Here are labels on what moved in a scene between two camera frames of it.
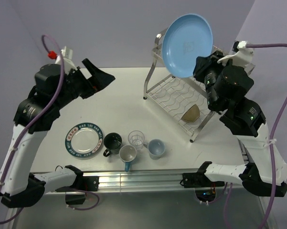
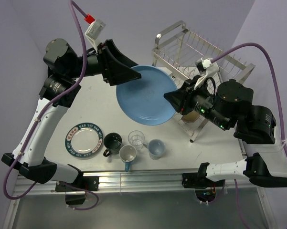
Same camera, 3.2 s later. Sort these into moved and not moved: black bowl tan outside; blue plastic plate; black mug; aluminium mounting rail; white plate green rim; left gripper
Moved: blue plastic plate; left gripper
Not moved: black mug; black bowl tan outside; aluminium mounting rail; white plate green rim
